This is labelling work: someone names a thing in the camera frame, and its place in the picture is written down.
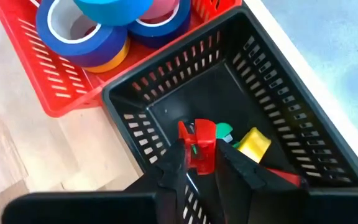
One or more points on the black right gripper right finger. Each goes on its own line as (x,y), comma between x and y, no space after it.
(244,193)

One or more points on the dark blue tape roll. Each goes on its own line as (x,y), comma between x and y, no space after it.
(163,34)

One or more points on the yellow mini stapler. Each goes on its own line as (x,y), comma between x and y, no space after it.
(253,144)

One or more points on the red plastic basket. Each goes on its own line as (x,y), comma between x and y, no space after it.
(57,81)

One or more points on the violet blue tape roll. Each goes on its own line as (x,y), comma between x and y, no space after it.
(104,53)

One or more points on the light blue tape roll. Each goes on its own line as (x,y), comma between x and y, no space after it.
(113,12)

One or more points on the pink tape roll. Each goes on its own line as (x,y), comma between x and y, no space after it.
(158,9)

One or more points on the black plastic basket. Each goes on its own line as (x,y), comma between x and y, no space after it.
(213,93)

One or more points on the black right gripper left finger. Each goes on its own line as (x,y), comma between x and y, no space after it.
(169,186)

